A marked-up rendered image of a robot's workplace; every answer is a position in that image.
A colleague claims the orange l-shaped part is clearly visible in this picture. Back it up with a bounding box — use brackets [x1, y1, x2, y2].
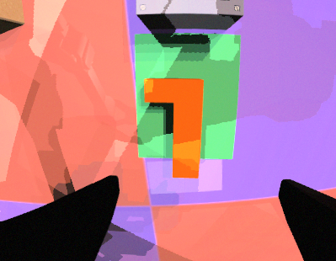
[144, 78, 204, 178]

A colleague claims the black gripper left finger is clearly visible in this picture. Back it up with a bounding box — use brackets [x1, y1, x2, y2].
[0, 175, 120, 261]

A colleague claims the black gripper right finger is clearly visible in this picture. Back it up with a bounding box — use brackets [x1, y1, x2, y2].
[279, 178, 336, 261]

